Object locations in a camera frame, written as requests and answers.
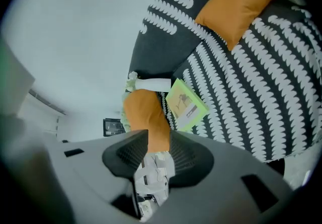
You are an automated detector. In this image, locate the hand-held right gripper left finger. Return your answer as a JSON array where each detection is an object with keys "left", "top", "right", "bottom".
[{"left": 44, "top": 129, "right": 148, "bottom": 224}]

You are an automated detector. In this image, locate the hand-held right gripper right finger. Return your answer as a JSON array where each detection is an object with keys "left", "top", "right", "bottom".
[{"left": 150, "top": 131, "right": 295, "bottom": 224}]

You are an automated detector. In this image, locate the green magazine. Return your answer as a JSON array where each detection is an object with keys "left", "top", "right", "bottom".
[{"left": 165, "top": 78, "right": 210, "bottom": 132}]

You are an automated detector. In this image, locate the black white patterned sofa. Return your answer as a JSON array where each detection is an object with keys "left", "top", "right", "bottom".
[{"left": 127, "top": 0, "right": 322, "bottom": 166}]

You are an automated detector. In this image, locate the black monitor screen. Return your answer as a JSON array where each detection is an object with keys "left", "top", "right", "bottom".
[{"left": 102, "top": 117, "right": 126, "bottom": 137}]

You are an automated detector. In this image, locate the large orange cushion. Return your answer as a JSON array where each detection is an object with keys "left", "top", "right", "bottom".
[{"left": 123, "top": 89, "right": 172, "bottom": 155}]

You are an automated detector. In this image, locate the white vase with flowers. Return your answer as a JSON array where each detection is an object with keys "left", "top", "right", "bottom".
[{"left": 125, "top": 71, "right": 173, "bottom": 93}]

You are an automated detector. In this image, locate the small orange cushion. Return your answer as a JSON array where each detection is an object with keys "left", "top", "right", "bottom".
[{"left": 195, "top": 0, "right": 281, "bottom": 52}]

